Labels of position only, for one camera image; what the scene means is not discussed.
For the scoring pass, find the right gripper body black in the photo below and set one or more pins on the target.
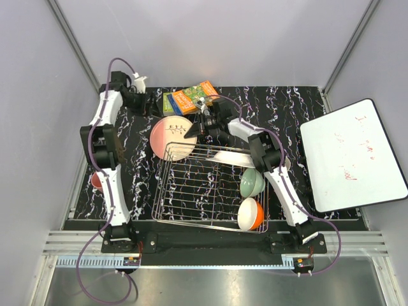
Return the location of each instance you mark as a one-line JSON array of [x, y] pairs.
[[211, 122]]

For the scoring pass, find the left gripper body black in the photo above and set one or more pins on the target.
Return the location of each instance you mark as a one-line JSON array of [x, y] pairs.
[[136, 103]]

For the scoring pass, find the pink cream floral plate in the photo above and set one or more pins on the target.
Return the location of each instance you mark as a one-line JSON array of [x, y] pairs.
[[167, 138]]

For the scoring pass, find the white paper plate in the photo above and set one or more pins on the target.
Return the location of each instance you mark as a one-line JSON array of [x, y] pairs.
[[233, 158]]

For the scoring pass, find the pale green ceramic bowl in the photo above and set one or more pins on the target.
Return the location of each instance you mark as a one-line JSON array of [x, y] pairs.
[[252, 183]]

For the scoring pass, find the orange bowl white inside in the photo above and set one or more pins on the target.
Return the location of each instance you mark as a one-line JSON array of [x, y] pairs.
[[250, 215]]

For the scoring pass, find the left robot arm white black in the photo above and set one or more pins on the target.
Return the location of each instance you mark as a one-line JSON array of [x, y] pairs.
[[105, 152]]

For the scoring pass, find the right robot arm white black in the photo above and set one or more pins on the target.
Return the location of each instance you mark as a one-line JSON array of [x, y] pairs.
[[267, 155]]

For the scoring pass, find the blue book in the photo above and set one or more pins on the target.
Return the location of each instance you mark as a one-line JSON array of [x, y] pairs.
[[174, 105]]

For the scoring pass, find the green book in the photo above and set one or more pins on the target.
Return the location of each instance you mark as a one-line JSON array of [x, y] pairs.
[[167, 107]]

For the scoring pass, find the orange ceramic mug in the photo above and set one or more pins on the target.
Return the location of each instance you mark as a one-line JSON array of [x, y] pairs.
[[287, 163]]

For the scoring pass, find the pink plastic cup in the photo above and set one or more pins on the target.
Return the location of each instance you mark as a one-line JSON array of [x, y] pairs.
[[96, 182]]

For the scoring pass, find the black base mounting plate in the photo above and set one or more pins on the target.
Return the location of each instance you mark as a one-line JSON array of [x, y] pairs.
[[166, 245]]

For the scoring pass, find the white dry erase board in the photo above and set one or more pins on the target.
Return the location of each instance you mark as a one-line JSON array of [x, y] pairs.
[[350, 160]]

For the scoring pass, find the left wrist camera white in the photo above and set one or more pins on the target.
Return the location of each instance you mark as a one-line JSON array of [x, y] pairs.
[[140, 83]]

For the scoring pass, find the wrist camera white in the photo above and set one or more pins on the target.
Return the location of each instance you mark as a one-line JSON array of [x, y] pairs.
[[202, 106], [140, 83]]

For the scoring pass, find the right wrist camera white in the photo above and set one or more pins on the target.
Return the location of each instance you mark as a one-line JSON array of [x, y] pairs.
[[202, 106]]

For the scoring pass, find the steel wire dish rack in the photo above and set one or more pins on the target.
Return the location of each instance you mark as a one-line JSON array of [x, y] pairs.
[[199, 193]]

